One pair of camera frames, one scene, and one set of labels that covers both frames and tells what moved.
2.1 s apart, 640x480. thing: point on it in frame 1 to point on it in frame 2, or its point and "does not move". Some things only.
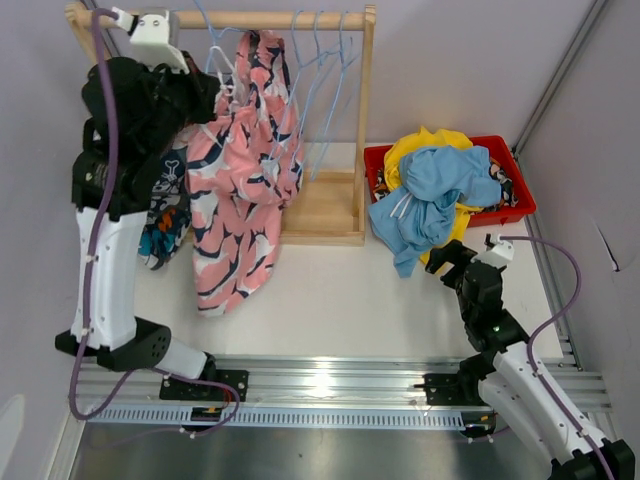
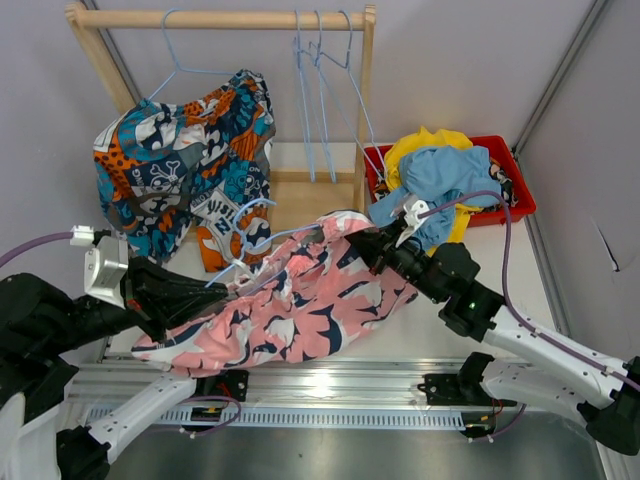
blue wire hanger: [215, 39] to [247, 246]
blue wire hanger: [319, 73] to [340, 81]
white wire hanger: [229, 64] to [243, 262]
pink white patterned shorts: [243, 158] to [310, 293]
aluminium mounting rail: [301, 392] does not move
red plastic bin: [496, 148] does not move
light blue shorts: [420, 216] does not move
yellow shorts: [423, 139] does not move
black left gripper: [202, 88] to [159, 297]
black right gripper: [453, 253] to [377, 246]
